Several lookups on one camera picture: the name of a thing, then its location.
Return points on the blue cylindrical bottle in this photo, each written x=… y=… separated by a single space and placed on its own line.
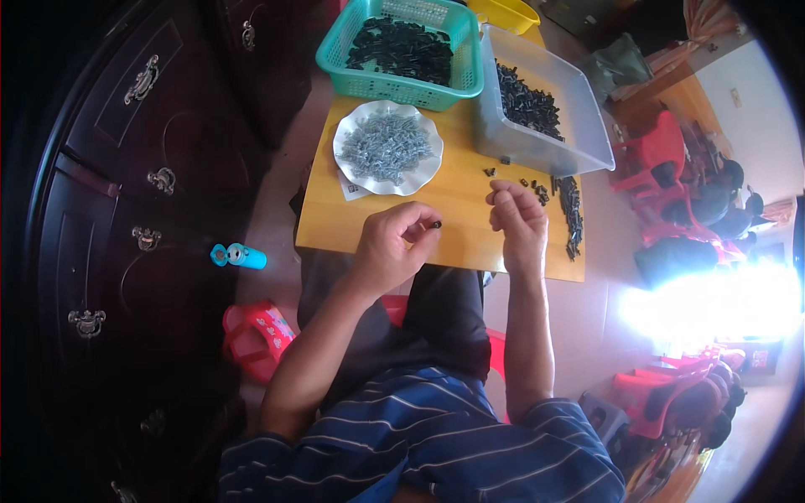
x=242 y=255

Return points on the person's legs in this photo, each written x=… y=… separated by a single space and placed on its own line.
x=440 y=314

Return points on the white paper slip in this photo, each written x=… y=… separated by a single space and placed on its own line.
x=349 y=188

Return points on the heap of silver screws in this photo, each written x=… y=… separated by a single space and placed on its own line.
x=385 y=146

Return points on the orange curtain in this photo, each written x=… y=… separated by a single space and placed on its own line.
x=710 y=22

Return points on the pink printed plastic stool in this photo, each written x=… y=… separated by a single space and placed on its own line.
x=258 y=343

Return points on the grey green bag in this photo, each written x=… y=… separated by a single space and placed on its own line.
x=616 y=66

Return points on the grey plastic stool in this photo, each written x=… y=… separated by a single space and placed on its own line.
x=604 y=418

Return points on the person's right hand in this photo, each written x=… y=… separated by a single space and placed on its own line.
x=525 y=236

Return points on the person's left hand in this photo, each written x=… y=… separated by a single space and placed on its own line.
x=387 y=251

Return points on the red plastic seat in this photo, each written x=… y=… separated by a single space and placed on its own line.
x=497 y=355

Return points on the dark wooden cabinet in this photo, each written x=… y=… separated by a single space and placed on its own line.
x=126 y=220

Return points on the stack of red plastic chairs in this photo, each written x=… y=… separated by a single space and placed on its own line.
x=673 y=396

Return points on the white scalloped plate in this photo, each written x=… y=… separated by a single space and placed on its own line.
x=352 y=166

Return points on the heap of pots and red stools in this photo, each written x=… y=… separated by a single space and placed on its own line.
x=704 y=220

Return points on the yellow plastic basket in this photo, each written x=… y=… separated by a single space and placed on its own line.
x=506 y=14

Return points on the cluster of loose black parts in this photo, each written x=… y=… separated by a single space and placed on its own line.
x=541 y=192

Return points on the clear plastic bin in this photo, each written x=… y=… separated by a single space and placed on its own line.
x=566 y=100

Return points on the person's body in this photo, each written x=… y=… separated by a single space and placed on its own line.
x=427 y=446

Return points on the teal plastic basket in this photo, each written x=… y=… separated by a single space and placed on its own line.
x=465 y=75

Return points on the red plastic chair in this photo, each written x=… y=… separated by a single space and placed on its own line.
x=657 y=154

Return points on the row of assembled black parts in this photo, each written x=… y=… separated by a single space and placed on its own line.
x=571 y=214

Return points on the heap of black plastic parts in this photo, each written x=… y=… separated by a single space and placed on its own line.
x=528 y=104
x=402 y=50

